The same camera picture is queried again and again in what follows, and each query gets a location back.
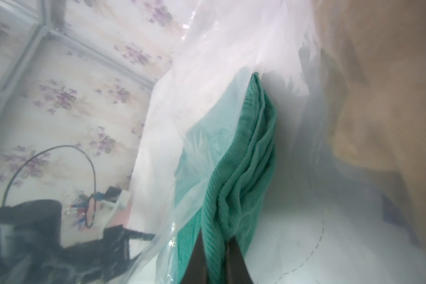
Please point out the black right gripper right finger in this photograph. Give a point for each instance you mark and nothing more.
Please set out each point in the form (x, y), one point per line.
(236, 270)

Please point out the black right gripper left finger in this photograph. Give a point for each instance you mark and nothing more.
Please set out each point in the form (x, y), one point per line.
(197, 270)

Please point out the teal garment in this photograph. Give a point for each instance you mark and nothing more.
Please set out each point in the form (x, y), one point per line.
(231, 155)

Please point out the clear plastic vacuum bag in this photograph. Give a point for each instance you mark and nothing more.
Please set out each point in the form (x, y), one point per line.
(96, 94)

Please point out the beige trousers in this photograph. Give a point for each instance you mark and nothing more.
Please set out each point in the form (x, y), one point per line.
(373, 56)

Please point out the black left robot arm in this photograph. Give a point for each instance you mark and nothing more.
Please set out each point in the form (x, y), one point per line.
(31, 252)

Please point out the pink pen cup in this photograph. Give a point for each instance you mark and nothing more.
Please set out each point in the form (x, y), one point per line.
(87, 211)

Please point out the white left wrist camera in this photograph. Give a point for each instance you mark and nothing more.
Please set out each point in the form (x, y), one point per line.
(116, 199)

